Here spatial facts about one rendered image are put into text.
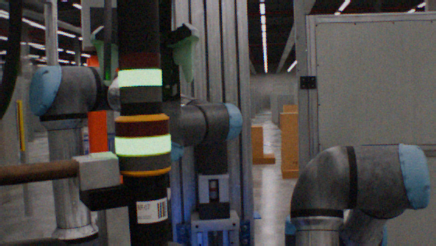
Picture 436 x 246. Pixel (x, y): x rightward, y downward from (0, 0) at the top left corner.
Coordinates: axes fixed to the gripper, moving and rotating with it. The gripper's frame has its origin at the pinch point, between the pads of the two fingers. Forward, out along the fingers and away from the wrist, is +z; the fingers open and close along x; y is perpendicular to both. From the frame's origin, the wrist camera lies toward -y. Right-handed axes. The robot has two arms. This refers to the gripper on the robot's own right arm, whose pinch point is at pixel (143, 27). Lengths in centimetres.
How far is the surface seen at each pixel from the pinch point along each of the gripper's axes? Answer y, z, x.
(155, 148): 10.8, 9.8, -1.2
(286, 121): 57, -713, -211
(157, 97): 7.0, 8.9, -1.5
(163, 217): 16.4, 9.1, -1.4
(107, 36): 1.9, 7.8, 2.3
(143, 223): 16.6, 9.6, 0.1
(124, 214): 15.7, 10.2, 1.4
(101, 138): 45, -392, 77
